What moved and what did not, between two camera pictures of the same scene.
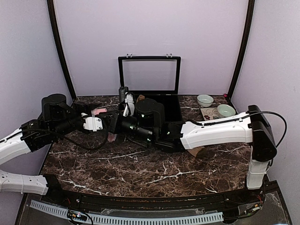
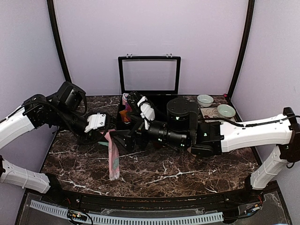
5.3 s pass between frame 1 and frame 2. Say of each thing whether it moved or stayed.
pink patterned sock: moved
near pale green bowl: stayed
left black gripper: moved
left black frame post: stayed
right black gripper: moved
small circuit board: stayed
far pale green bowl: stayed
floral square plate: stayed
